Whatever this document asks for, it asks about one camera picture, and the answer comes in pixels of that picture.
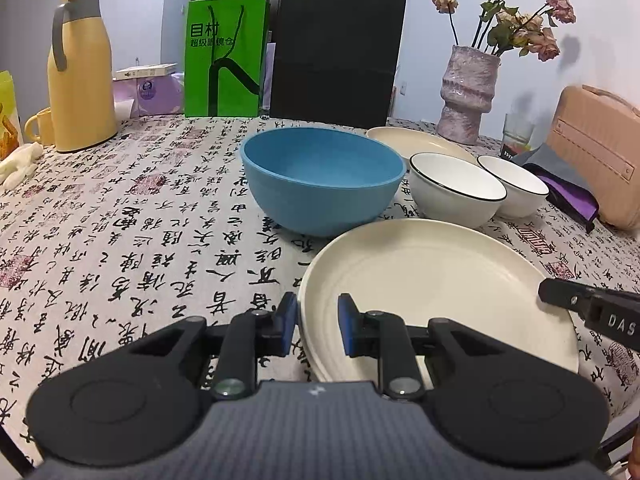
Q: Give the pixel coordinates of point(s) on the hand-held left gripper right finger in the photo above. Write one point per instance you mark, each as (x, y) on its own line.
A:
(345, 325)

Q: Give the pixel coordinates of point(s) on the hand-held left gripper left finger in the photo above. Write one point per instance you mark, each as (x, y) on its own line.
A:
(289, 322)

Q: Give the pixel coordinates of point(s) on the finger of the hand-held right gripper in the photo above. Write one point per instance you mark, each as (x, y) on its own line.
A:
(560, 294)

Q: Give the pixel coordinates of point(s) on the cream round plate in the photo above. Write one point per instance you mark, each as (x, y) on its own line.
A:
(450, 285)
(415, 140)

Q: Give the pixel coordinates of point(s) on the white bowl with black rim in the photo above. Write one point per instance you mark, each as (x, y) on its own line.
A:
(520, 185)
(455, 195)

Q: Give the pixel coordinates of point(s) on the blue bowl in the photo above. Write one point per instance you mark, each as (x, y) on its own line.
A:
(325, 185)

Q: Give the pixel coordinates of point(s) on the purple grey pouch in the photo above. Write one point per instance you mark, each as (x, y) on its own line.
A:
(560, 175)

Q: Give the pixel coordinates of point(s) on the tan leather case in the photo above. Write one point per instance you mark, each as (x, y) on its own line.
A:
(600, 155)

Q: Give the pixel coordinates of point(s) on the clear drinking glass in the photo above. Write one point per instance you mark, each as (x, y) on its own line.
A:
(517, 130)

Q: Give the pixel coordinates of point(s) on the calligraphy printed tablecloth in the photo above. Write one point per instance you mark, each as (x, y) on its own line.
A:
(125, 240)

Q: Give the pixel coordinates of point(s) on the pink ceramic vase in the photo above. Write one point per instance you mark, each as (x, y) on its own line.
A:
(467, 95)

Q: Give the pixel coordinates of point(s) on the purple tissue pack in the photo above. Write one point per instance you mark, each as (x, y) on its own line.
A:
(150, 97)

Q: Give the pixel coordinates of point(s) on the dried pink roses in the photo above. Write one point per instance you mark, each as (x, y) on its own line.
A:
(525, 30)

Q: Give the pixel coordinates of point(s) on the green paper bag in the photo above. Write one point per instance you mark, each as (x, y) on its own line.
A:
(225, 60)

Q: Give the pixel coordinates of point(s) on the black paper bag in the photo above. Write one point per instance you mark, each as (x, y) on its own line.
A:
(335, 50)

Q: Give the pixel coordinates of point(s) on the flat white box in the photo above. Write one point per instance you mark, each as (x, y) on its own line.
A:
(145, 71)

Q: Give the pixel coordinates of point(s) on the yellow thermos jug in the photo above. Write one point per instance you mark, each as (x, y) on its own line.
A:
(80, 95)

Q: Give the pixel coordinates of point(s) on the white rubber gloves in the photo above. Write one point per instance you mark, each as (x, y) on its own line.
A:
(20, 162)

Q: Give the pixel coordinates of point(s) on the yellow mug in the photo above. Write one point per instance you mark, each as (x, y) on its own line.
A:
(40, 127)

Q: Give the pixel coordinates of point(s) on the lime green snack box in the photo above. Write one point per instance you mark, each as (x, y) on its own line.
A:
(9, 115)

